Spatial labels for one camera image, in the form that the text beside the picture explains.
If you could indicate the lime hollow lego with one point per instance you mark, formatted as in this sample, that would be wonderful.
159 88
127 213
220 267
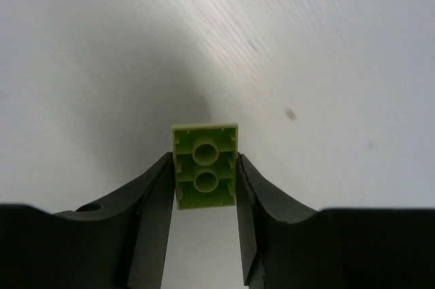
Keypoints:
205 157

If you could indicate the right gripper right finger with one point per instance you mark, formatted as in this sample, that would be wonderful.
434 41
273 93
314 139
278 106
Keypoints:
285 244

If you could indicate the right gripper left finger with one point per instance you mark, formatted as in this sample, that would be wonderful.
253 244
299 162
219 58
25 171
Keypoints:
117 241

